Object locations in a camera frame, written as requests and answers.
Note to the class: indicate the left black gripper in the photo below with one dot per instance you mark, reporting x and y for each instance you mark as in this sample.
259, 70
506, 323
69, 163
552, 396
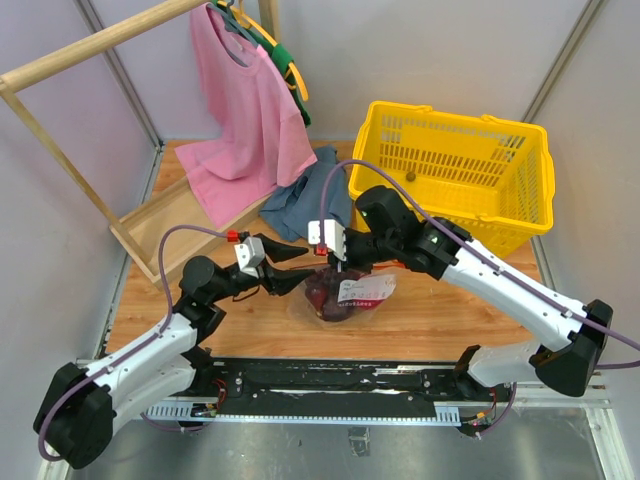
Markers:
277, 281

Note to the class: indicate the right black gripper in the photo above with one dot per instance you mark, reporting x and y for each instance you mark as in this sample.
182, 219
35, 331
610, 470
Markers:
350, 263

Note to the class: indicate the dark purple grape bunch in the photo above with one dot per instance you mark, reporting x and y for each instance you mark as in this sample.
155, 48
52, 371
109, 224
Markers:
324, 284

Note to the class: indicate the clear zip top bag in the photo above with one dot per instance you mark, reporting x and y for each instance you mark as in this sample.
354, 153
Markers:
367, 294

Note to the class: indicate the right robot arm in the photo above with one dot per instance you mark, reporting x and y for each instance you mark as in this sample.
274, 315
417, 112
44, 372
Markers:
568, 335

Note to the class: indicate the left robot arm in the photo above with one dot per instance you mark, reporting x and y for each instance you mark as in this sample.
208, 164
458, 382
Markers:
84, 407

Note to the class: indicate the blue grey cloth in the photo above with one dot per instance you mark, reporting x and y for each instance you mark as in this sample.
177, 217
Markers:
289, 209

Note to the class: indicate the wooden clothes rack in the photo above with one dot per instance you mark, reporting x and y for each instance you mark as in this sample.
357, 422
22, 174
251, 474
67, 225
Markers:
52, 236

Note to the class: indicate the pink t-shirt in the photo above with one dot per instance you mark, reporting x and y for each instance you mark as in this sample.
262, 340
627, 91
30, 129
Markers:
263, 143

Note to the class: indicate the yellow plastic basket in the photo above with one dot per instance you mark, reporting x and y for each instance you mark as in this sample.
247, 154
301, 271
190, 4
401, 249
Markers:
493, 177

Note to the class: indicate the green garment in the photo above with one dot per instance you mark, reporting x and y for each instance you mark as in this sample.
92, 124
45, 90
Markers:
234, 27

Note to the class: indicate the yellow clothes hanger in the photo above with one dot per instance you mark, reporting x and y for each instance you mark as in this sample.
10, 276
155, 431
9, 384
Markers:
279, 55

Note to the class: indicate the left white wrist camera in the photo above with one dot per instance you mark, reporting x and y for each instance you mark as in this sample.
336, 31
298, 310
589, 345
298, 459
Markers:
250, 254

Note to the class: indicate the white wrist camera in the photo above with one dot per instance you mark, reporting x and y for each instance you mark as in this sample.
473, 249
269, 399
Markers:
329, 237
250, 254

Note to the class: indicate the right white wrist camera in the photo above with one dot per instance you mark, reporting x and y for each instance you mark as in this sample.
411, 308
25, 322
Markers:
329, 237

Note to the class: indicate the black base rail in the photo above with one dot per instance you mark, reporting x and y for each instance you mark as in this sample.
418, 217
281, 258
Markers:
330, 392

